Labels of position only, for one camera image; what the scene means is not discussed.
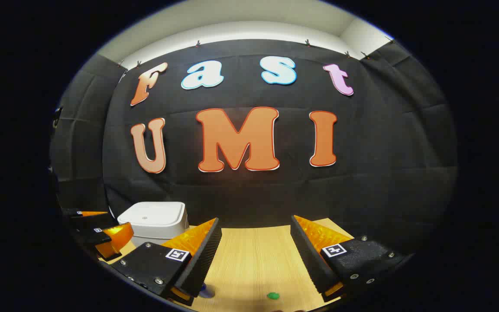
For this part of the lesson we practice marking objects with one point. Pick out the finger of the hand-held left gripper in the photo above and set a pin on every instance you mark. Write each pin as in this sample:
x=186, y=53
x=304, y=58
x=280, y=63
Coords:
x=117, y=238
x=85, y=217

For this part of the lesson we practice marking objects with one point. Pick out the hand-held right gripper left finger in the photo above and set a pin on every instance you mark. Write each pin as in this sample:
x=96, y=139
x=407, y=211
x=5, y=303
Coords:
x=202, y=255

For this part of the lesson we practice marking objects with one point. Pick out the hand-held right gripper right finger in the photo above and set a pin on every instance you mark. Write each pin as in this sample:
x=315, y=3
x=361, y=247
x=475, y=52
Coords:
x=308, y=255

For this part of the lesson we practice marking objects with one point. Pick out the blue pop can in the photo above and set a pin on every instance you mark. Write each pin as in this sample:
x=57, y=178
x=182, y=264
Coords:
x=207, y=292

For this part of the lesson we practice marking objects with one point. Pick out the white desktop garbage bin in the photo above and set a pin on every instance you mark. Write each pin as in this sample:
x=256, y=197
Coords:
x=154, y=219

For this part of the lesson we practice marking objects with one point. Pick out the green paper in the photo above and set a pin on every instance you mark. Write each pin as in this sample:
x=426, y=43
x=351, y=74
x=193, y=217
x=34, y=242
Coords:
x=273, y=296

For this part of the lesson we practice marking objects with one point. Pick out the wooden desktop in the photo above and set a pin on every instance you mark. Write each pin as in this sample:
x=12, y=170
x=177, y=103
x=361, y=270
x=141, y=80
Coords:
x=254, y=260

